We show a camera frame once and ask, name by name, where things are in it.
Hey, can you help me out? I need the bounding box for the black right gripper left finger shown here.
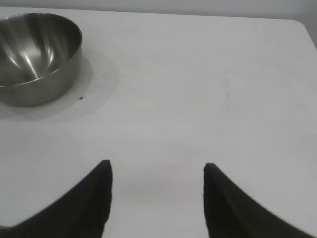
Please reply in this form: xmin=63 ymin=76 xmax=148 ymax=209
xmin=0 ymin=159 xmax=113 ymax=238

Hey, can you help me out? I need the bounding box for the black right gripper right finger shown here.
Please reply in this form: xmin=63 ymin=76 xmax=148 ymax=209
xmin=203 ymin=162 xmax=317 ymax=238

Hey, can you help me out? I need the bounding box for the stainless steel mixing bowl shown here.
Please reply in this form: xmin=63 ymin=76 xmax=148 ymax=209
xmin=0 ymin=12 xmax=83 ymax=108

